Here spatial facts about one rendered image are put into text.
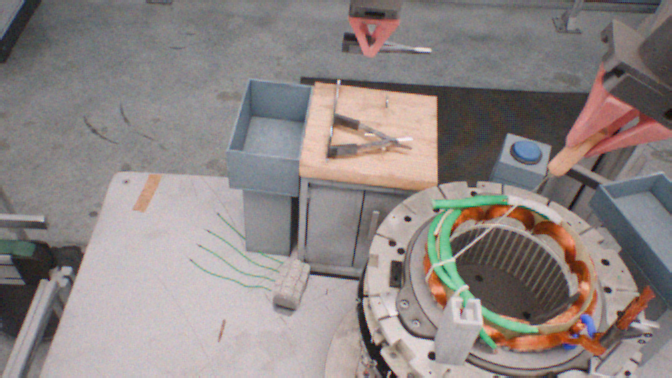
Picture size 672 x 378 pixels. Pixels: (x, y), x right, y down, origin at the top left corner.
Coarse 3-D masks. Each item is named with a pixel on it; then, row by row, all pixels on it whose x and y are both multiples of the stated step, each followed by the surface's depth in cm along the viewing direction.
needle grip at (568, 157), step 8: (592, 136) 54; (600, 136) 53; (576, 144) 55; (584, 144) 54; (592, 144) 54; (568, 152) 55; (576, 152) 55; (584, 152) 55; (560, 160) 56; (568, 160) 56; (576, 160) 56; (552, 168) 57; (560, 168) 56; (568, 168) 56
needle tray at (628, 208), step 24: (600, 192) 88; (624, 192) 91; (648, 192) 93; (600, 216) 89; (624, 216) 85; (648, 216) 90; (624, 240) 86; (648, 240) 87; (648, 264) 82; (648, 312) 86
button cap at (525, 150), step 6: (516, 144) 96; (522, 144) 96; (528, 144) 96; (534, 144) 96; (516, 150) 95; (522, 150) 95; (528, 150) 95; (534, 150) 95; (522, 156) 94; (528, 156) 94; (534, 156) 94
